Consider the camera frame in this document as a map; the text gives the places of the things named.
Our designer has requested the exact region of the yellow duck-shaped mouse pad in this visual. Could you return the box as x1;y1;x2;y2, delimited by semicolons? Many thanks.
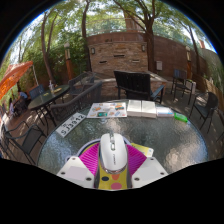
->
76;134;134;191

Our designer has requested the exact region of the round glass side table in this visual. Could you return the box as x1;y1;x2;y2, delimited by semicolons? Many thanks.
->
27;83;71;128

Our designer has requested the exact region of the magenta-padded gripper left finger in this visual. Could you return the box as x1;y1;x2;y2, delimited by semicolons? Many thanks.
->
56;142;101;188

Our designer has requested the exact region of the orange patio umbrella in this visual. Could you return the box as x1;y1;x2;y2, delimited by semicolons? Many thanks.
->
0;60;34;101

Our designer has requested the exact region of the colourful printed sheet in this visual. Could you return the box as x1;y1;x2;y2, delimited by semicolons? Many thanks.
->
86;101;128;119

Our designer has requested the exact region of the dark wicker patio chair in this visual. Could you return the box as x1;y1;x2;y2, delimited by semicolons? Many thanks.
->
68;71;98;98
49;80;104;124
189;91;219;134

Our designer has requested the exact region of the black slatted bench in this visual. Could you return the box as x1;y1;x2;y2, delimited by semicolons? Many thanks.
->
113;69;166;105

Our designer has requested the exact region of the blue patio chair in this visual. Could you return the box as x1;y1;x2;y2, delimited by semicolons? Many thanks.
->
28;83;46;101

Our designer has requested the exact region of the black metal patio chair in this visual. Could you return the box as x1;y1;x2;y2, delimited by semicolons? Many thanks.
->
171;68;194;105

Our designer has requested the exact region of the green translucent case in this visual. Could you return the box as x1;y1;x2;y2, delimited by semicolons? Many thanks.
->
173;112;189;123

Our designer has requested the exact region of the white license plate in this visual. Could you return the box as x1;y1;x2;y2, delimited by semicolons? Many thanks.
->
54;112;88;139

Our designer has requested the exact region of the wooden lamp post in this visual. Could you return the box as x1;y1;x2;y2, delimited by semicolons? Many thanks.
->
184;45;193;80
63;41;74;81

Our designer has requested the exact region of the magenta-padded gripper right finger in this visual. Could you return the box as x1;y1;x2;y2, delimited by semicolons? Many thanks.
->
126;143;169;189

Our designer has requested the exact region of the person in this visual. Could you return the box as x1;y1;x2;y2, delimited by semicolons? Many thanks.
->
8;89;30;118

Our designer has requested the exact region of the white computer mouse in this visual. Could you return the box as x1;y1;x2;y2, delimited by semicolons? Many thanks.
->
98;132;129;175

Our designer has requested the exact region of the small white box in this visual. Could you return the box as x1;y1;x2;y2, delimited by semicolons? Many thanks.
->
155;105;175;118

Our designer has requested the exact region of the black mesh patio chair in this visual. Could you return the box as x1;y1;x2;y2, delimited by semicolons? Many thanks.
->
1;119;48;166

